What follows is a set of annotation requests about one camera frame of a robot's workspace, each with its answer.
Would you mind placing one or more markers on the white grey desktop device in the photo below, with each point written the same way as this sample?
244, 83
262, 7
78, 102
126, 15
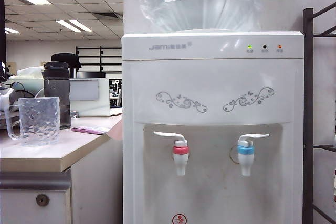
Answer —
6, 100

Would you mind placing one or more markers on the black metal rack frame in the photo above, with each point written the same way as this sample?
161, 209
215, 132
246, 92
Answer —
100, 58

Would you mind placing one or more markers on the white desk partition panel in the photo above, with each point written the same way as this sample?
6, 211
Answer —
89, 103

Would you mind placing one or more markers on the white water dispenser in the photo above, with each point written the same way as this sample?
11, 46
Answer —
210, 77

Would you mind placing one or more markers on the white plastic bag bundle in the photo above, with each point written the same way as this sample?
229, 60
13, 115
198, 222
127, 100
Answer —
29, 72

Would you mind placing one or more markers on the black office chair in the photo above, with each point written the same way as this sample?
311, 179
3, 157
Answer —
65, 58

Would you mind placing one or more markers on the round metal cabinet lock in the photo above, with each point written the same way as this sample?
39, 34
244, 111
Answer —
42, 200

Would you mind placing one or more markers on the black monitor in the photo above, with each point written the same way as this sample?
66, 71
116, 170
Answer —
2, 37

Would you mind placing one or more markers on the blue-ringed white cold tap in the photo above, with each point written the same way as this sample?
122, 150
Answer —
246, 155

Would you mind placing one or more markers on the dark brown metal shelf rack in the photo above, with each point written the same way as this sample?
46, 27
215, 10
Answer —
308, 103

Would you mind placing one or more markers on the ceiling air vent grille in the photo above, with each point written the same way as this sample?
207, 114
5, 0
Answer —
107, 15

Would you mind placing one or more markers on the dark grey water bottle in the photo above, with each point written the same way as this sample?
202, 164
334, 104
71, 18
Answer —
56, 82

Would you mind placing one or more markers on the grey paper tray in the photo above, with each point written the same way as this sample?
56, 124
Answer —
3, 120

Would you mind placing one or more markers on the red-ringed white hot tap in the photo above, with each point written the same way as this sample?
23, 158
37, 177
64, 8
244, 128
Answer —
180, 155

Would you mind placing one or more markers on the white desk cabinet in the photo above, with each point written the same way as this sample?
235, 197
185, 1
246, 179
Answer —
94, 182

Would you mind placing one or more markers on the clear textured plastic mug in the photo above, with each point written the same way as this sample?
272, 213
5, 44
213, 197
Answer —
39, 121

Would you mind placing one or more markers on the clear plastic water bag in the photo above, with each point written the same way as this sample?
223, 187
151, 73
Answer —
199, 3

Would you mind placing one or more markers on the pink paper booklet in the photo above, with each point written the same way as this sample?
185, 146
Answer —
89, 129

